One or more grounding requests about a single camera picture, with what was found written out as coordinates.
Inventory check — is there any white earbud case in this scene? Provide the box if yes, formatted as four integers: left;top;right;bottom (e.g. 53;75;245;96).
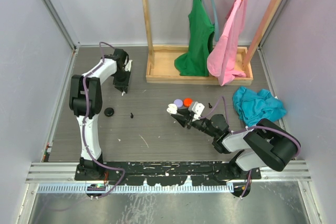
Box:
166;103;178;114

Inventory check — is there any white slotted cable duct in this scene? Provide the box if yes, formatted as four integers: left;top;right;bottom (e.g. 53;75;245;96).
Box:
37;183;234;194

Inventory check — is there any green shirt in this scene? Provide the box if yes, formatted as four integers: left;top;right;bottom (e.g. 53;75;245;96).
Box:
174;0;215;77

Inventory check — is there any black earbud case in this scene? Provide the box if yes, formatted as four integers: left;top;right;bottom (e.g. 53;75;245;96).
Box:
104;107;114;117

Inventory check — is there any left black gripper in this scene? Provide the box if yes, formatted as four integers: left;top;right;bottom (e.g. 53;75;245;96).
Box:
113;69;131;93

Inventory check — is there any wooden clothes rack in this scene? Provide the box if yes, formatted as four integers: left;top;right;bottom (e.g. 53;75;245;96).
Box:
142;0;287;86

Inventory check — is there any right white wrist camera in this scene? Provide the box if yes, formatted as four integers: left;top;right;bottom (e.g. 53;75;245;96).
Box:
188;101;205;120

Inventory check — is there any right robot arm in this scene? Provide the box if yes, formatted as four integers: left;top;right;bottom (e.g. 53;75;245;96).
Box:
167;108;301;179

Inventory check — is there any teal cloth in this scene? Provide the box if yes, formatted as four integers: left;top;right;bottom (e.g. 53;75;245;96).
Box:
232;86;287;127

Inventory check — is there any pink shirt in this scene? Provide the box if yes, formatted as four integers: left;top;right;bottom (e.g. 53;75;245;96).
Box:
207;0;248;86

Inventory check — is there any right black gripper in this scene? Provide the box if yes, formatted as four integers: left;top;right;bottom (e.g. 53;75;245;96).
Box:
172;107;217;138

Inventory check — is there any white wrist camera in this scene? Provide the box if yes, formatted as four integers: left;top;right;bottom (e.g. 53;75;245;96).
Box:
188;101;205;120
124;60;133;72

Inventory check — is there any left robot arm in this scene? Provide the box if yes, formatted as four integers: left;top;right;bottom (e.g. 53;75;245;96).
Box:
69;48;132;180

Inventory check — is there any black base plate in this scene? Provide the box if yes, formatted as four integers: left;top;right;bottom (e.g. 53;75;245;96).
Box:
75;161;262;187

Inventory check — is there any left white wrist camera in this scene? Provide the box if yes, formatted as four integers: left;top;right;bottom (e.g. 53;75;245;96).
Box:
124;60;133;72

